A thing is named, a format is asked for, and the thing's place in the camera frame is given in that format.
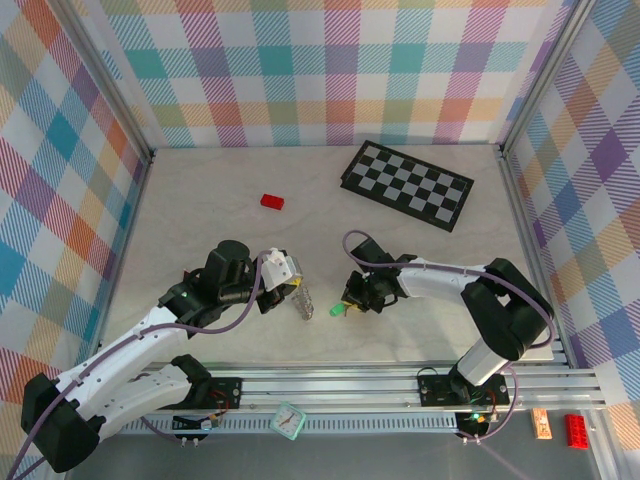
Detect aluminium mounting rail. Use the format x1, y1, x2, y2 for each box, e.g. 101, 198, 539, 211
54, 362, 609, 414

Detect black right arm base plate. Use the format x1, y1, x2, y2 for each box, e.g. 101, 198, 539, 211
417, 372, 511, 407

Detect teal square alarm clock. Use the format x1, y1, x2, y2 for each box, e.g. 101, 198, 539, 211
269, 401, 307, 441

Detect aluminium side rail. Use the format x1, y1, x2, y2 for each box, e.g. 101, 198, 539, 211
498, 144, 572, 369
89, 149, 156, 374

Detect slotted grey cable duct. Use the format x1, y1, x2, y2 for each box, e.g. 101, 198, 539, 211
119, 413, 461, 435

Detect orange wooden block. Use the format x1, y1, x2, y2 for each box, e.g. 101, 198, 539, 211
531, 408, 553, 440

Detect small black circuit board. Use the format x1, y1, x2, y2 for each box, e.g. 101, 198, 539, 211
457, 410, 490, 436
172, 412, 222, 432

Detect grey keyring with small rings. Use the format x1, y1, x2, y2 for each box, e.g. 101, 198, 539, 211
289, 285, 316, 321

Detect aluminium frame post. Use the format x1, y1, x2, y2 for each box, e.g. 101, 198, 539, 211
49, 0, 155, 164
498, 0, 597, 159

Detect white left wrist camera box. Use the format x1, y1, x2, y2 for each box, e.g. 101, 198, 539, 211
259, 247, 305, 291

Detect red toy brick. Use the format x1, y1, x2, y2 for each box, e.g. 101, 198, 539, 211
564, 413, 591, 451

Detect black and grey chessboard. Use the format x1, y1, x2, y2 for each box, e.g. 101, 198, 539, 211
339, 140, 475, 234

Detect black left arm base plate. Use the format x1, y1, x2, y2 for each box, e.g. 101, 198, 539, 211
151, 375, 243, 412

